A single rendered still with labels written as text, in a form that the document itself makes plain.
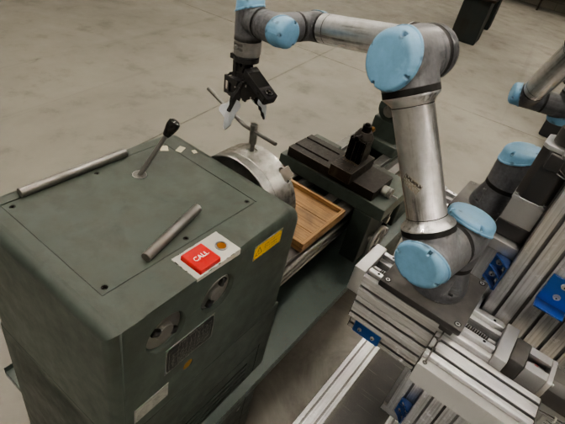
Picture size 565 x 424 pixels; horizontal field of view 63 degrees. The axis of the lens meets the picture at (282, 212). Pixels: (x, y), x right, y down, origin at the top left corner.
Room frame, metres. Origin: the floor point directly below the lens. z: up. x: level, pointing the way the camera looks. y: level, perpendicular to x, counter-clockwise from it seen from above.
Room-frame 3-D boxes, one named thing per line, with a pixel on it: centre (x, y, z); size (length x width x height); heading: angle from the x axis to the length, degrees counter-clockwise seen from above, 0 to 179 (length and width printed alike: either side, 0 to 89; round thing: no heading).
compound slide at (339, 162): (1.67, -0.24, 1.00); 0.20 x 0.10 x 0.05; 151
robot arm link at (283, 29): (1.19, 0.11, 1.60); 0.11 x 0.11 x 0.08; 50
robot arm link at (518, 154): (1.32, -0.68, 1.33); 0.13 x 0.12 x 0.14; 82
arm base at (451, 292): (0.89, -0.43, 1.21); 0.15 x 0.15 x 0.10
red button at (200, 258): (0.68, 0.14, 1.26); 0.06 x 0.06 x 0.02; 61
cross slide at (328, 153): (1.72, -0.19, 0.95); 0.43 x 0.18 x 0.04; 61
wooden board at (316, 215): (1.43, -0.01, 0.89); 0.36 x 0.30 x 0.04; 61
